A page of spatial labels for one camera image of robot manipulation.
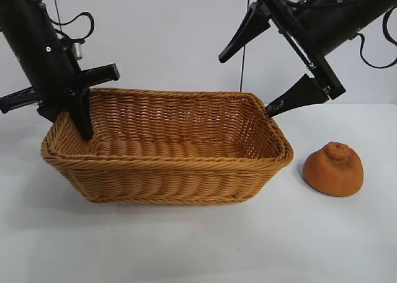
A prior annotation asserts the orange-brown bread bun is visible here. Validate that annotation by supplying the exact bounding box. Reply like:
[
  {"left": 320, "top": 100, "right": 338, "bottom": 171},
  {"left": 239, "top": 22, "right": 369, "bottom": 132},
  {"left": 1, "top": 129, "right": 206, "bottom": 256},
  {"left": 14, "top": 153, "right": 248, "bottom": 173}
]
[{"left": 303, "top": 141, "right": 364, "bottom": 197}]

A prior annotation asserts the woven wicker basket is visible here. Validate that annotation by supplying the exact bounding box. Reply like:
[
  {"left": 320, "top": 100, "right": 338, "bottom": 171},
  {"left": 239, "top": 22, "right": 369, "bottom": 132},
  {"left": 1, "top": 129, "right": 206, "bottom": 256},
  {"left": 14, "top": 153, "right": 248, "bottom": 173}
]
[{"left": 41, "top": 87, "right": 294, "bottom": 205}]

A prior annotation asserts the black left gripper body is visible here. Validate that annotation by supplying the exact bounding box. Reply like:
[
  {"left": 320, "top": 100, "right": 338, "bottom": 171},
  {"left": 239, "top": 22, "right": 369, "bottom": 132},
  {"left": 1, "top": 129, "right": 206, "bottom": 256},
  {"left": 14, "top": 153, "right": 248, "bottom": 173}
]
[{"left": 0, "top": 19, "right": 120, "bottom": 115}]

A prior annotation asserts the black looping cable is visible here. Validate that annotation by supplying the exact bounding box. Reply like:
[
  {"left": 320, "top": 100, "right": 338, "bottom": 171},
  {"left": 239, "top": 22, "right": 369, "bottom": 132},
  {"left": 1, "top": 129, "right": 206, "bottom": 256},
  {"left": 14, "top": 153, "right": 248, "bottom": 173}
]
[
  {"left": 382, "top": 11, "right": 397, "bottom": 47},
  {"left": 355, "top": 31, "right": 397, "bottom": 69},
  {"left": 50, "top": 12, "right": 96, "bottom": 42}
]

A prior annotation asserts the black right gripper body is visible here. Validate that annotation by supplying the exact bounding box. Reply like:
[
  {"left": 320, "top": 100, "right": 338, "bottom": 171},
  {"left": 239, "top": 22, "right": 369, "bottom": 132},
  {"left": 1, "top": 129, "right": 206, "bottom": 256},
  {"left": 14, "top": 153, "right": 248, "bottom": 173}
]
[{"left": 252, "top": 0, "right": 385, "bottom": 101}]

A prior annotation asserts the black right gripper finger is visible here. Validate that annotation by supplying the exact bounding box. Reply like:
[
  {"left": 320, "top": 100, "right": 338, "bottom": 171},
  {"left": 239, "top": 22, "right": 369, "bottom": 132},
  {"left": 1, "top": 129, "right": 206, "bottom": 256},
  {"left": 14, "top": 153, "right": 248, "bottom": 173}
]
[
  {"left": 218, "top": 6, "right": 272, "bottom": 64},
  {"left": 266, "top": 73, "right": 329, "bottom": 119}
]

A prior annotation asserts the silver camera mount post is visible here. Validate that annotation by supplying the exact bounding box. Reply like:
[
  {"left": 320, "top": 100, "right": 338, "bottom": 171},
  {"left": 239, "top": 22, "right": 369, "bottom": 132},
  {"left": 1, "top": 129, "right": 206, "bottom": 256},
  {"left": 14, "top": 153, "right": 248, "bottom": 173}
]
[{"left": 73, "top": 40, "right": 86, "bottom": 60}]

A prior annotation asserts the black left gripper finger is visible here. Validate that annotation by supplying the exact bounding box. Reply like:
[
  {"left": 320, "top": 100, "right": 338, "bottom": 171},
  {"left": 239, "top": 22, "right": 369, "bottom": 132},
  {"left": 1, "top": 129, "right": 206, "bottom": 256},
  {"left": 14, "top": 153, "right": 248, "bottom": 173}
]
[
  {"left": 72, "top": 87, "right": 95, "bottom": 142},
  {"left": 37, "top": 101, "right": 69, "bottom": 125}
]

